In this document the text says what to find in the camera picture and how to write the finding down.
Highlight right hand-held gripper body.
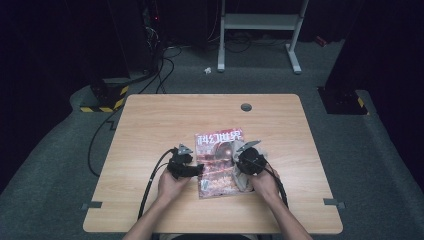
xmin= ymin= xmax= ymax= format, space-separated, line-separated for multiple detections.
xmin=235 ymin=139 xmax=268 ymax=176

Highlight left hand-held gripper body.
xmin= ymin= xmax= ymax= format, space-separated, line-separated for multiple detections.
xmin=166 ymin=143 xmax=198 ymax=180

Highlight red cover magazine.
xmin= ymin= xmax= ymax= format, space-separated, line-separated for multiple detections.
xmin=194 ymin=128 xmax=249 ymax=200

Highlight grey cleaning cloth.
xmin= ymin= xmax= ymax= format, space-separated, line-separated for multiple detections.
xmin=230 ymin=139 xmax=268 ymax=193

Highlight person's left hand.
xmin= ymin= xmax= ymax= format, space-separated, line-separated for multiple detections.
xmin=157 ymin=168 xmax=192 ymax=201

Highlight person's right hand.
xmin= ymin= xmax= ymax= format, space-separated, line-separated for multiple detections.
xmin=249 ymin=169 xmax=281 ymax=203

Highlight black stand base yellow stripes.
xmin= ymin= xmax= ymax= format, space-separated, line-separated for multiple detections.
xmin=79 ymin=78 xmax=130 ymax=113
xmin=317 ymin=86 xmax=370 ymax=116

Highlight dark equipment rack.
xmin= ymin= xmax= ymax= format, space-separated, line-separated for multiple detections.
xmin=141 ymin=0 xmax=164 ymax=74

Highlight white metal stand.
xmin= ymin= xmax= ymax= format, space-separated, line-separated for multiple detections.
xmin=217 ymin=0 xmax=309 ymax=75

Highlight right hand-held gripper black cable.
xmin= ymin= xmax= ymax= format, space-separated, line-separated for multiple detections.
xmin=264 ymin=163 xmax=290 ymax=208

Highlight hand-held gripper black cable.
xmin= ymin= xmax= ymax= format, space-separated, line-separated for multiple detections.
xmin=264 ymin=163 xmax=290 ymax=208
xmin=137 ymin=148 xmax=176 ymax=220

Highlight left hand-held gripper black cable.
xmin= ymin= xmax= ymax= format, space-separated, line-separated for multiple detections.
xmin=137 ymin=148 xmax=176 ymax=220

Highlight black floor cable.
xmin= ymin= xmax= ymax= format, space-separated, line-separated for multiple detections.
xmin=87 ymin=108 xmax=123 ymax=178

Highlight bundle of black cables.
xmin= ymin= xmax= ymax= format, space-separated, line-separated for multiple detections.
xmin=138 ymin=46 xmax=183 ymax=95

